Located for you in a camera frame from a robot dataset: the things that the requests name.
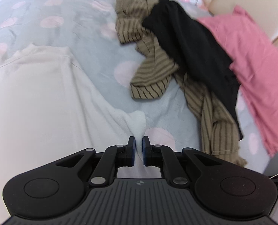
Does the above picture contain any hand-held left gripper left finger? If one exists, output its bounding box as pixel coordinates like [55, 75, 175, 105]
[56, 136, 137, 188]

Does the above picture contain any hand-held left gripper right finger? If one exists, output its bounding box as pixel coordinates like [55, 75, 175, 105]
[142, 135, 224, 188]

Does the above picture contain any white shirt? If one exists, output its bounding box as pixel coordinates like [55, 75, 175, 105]
[0, 43, 163, 218]

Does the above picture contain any brown striped garment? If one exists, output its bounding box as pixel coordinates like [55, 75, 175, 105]
[115, 0, 247, 167]

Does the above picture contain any black garment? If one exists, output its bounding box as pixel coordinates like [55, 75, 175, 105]
[142, 0, 244, 141]

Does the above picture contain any grey pink-dotted bed sheet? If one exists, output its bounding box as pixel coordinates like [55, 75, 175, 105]
[0, 0, 278, 225]

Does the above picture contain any pink garment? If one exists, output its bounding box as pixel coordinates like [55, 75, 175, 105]
[196, 6, 278, 157]

